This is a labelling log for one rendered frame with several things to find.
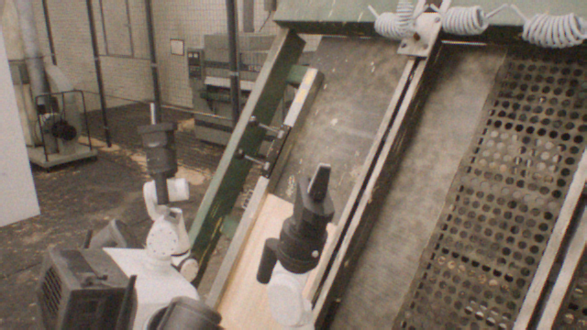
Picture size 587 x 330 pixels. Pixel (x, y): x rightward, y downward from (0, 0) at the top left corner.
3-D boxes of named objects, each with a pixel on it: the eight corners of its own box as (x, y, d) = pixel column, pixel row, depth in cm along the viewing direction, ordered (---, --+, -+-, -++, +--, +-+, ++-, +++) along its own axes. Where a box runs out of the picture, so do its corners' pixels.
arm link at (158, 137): (149, 126, 133) (154, 164, 134) (128, 126, 124) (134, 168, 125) (184, 121, 129) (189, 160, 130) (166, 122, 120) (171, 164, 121)
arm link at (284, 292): (295, 282, 79) (304, 338, 84) (309, 254, 87) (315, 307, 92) (263, 279, 81) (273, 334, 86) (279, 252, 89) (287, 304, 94)
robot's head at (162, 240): (139, 262, 92) (150, 224, 92) (146, 247, 102) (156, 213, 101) (171, 269, 94) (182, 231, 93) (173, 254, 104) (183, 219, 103)
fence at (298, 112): (208, 315, 152) (199, 315, 149) (315, 72, 156) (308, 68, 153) (215, 323, 149) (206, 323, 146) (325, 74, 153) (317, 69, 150)
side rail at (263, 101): (189, 286, 174) (165, 282, 167) (297, 41, 179) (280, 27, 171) (195, 293, 170) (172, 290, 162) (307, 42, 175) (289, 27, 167)
